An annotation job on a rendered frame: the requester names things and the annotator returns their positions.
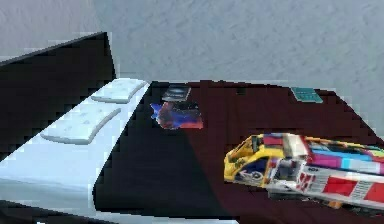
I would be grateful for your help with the bed with dark red cover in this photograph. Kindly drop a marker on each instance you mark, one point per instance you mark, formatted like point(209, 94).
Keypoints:
point(186, 160)

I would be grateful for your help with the white and red box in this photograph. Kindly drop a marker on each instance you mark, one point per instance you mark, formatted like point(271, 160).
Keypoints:
point(333, 186)

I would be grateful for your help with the black book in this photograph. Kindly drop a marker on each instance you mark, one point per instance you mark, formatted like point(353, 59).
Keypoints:
point(176, 92)

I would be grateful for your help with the white pillow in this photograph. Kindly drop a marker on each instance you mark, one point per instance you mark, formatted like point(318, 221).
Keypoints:
point(118, 90)
point(78, 126)

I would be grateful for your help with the blue and red book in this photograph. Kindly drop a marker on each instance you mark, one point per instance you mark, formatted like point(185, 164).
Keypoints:
point(178, 115)

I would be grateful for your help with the yellow and multicoloured box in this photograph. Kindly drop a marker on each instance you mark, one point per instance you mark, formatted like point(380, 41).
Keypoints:
point(253, 156)

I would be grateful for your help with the teal book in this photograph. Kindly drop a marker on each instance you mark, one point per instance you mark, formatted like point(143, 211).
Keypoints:
point(306, 94)

